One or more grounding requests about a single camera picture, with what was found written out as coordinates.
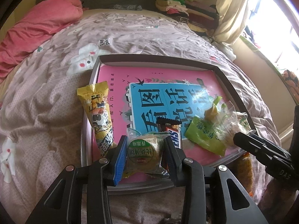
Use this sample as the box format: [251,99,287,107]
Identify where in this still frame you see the yellow green candy packet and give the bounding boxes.
[204,96,234,127]

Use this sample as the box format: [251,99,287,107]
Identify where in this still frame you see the cream curtain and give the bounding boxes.
[214,0,254,45]

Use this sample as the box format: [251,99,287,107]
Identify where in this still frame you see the round cake packet green label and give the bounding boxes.
[125,128,171,176]
[222,111,253,148]

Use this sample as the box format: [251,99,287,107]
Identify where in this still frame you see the green windowsill cloth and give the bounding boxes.
[241,35,299,103]

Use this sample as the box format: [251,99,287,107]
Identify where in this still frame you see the orange snack packet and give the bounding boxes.
[241,153,255,193]

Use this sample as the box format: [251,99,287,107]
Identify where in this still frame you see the pink blanket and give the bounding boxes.
[0,0,83,78]

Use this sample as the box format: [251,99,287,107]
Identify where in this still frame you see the light green packet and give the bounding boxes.
[184,117,230,155]

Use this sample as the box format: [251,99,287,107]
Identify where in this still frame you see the window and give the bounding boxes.
[243,0,299,68]

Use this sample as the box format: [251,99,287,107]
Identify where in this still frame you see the beige bed sheet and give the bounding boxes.
[0,73,14,91]

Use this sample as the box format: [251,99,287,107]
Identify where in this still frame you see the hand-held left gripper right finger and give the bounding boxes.
[164,137,269,224]

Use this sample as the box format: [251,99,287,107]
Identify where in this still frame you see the pink book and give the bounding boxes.
[91,66,243,185]

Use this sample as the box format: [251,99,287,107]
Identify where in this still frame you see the brown chocolate bar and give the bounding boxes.
[156,118,183,171]

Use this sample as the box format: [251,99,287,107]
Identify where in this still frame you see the pile of folded clothes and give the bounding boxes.
[155,0,221,36]

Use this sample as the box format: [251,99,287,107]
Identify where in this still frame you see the long yellow snack packet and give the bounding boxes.
[77,81,117,158]

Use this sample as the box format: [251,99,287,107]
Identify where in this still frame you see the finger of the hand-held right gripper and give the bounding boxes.
[234,132,290,168]
[248,130,292,160]

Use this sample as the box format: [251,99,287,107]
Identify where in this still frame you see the floral cloth bag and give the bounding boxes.
[281,69,299,105]

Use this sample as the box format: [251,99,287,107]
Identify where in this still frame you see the shallow cardboard box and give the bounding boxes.
[81,54,256,195]

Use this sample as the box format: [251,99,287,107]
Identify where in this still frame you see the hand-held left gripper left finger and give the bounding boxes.
[26,135,128,224]

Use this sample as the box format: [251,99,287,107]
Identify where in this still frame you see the dark patterned pillow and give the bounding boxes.
[112,3,143,11]

